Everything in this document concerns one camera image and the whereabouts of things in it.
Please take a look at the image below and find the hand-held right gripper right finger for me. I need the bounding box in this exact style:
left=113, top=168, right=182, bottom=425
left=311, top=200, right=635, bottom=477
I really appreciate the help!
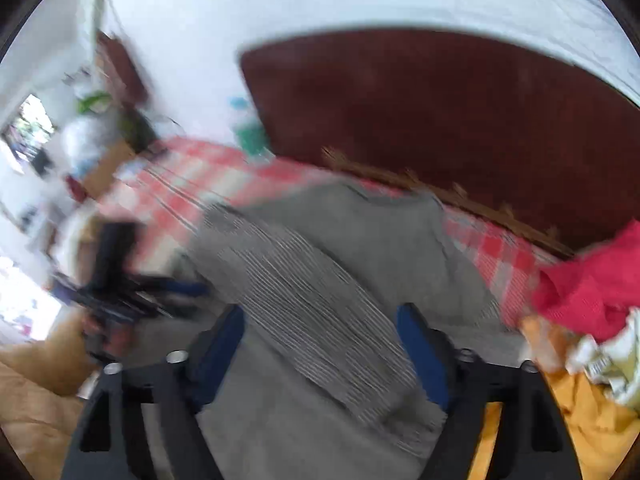
left=396, top=302, right=584, bottom=480

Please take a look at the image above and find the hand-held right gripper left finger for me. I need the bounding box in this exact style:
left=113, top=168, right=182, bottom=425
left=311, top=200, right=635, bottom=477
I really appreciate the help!
left=60, top=304, right=247, bottom=480

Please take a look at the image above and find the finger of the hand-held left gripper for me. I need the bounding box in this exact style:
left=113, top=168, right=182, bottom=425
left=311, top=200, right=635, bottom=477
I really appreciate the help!
left=134, top=274, right=211, bottom=302
left=131, top=296, right=193, bottom=320

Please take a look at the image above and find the grey striped sweater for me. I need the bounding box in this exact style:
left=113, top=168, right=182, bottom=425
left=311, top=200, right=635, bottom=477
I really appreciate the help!
left=127, top=180, right=526, bottom=480

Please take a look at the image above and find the cardboard box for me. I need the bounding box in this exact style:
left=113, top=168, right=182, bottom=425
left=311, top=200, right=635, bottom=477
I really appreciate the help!
left=81, top=139, right=137, bottom=200

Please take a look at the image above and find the red plaid bed sheet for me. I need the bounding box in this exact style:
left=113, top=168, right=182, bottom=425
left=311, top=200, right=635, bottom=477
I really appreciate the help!
left=95, top=136, right=561, bottom=331

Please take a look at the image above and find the white plastic bag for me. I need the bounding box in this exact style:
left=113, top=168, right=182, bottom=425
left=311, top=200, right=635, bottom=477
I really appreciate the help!
left=60, top=116, right=110, bottom=173

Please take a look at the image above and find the brown blanket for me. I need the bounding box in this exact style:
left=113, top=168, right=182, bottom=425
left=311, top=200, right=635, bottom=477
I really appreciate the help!
left=0, top=305, right=103, bottom=471

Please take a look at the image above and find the window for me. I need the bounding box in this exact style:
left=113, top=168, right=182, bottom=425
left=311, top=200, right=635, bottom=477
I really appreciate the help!
left=1, top=93, right=57, bottom=173

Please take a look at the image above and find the green object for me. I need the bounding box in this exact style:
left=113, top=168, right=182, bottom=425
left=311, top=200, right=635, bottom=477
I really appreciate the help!
left=76, top=90, right=115, bottom=115

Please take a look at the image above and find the teal bottle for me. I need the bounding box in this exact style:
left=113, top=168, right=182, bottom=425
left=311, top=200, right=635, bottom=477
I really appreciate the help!
left=229, top=97, right=275, bottom=162

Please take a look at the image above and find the yellow garment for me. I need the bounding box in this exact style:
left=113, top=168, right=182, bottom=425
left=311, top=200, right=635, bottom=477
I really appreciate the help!
left=467, top=314, right=638, bottom=480

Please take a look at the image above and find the red garment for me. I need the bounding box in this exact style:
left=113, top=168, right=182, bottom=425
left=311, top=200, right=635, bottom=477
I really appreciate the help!
left=529, top=220, right=640, bottom=343

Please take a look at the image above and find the white printed cloth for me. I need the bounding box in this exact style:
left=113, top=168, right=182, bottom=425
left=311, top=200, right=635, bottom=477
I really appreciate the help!
left=565, top=307, right=640, bottom=407

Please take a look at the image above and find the brown wooden door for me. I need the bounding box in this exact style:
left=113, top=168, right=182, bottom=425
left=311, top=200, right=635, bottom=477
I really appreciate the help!
left=95, top=30, right=152, bottom=107

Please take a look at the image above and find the dark red wooden headboard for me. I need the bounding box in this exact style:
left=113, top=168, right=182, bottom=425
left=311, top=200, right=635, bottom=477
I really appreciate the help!
left=239, top=29, right=640, bottom=262

